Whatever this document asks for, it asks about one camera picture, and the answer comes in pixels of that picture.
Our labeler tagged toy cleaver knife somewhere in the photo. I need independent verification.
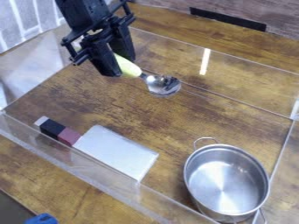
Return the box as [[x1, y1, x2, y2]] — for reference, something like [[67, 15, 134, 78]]
[[34, 116, 159, 181]]

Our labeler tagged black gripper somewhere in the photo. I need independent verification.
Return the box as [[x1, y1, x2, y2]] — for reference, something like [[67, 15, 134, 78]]
[[55, 0, 137, 77]]

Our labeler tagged stainless steel pot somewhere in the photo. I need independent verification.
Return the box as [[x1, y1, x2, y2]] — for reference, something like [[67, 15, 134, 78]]
[[183, 137, 270, 224]]

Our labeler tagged blue object at bottom edge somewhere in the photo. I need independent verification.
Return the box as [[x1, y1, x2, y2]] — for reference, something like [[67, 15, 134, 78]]
[[24, 213, 59, 224]]

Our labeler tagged black strip on table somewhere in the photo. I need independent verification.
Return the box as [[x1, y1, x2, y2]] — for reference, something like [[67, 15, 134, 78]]
[[190, 7, 267, 32]]

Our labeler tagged spoon with yellow-green handle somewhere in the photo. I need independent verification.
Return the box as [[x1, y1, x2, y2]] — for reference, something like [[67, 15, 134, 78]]
[[115, 53, 182, 97]]

